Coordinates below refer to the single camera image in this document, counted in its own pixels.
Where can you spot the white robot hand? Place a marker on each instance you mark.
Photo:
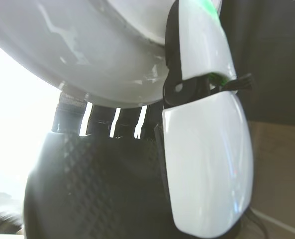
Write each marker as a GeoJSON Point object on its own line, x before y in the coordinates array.
{"type": "Point", "coordinates": [207, 161]}

